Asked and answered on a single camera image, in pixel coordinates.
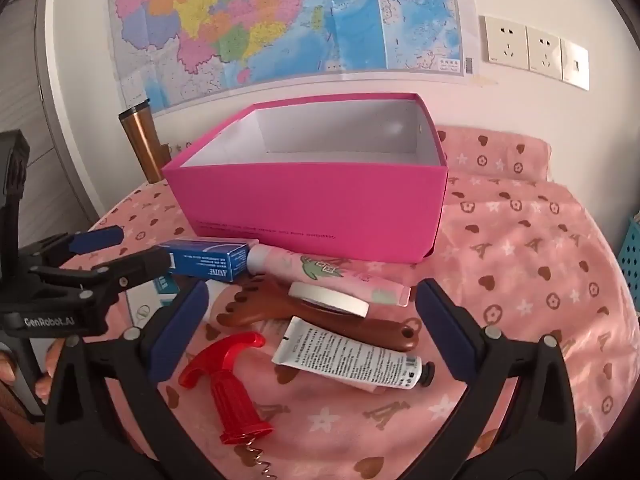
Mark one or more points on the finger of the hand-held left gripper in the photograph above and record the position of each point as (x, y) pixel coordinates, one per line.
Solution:
(97, 239)
(145, 265)

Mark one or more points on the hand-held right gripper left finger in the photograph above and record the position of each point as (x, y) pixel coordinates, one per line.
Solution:
(180, 330)

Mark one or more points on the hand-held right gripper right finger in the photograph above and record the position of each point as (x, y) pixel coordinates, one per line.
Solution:
(445, 330)

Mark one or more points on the blue carton box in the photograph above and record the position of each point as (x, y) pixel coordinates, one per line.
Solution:
(210, 257)

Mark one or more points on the red corkscrew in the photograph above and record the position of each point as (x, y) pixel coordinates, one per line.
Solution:
(235, 395)

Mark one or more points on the white tape roll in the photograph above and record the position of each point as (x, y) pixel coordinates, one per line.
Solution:
(325, 300)

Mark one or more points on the pink tube with leaf print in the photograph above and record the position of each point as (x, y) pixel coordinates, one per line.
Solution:
(295, 265)

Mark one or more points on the pink cardboard box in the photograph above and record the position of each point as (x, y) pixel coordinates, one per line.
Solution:
(310, 210)

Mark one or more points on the person's left forearm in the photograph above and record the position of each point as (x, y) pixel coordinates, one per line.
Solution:
(20, 430)

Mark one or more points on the person's left hand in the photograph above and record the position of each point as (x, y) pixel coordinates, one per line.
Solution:
(46, 362)

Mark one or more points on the white carton box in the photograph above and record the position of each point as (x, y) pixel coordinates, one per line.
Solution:
(145, 302)

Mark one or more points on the brown wooden foot-shaped massager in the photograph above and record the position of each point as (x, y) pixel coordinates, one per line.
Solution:
(260, 305)

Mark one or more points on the pink printed cloth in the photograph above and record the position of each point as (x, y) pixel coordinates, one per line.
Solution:
(525, 270)

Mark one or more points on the copper travel tumbler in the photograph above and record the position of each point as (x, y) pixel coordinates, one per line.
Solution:
(142, 145)

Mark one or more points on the white tube with black cap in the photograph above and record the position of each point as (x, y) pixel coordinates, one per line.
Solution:
(340, 352)

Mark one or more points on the grey door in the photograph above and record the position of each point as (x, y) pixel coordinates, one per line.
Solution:
(35, 85)

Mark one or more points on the blue plastic basket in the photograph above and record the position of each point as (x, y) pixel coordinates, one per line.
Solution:
(631, 260)

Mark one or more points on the brown wooden post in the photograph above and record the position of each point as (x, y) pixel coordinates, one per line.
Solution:
(166, 155)

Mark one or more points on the colourful wall map poster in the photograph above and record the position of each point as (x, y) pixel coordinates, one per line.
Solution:
(250, 20)

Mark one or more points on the white wall power outlet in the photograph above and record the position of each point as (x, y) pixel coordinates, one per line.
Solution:
(505, 42)
(545, 52)

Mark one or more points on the white wall socket plate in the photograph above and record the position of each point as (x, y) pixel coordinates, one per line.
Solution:
(575, 64)

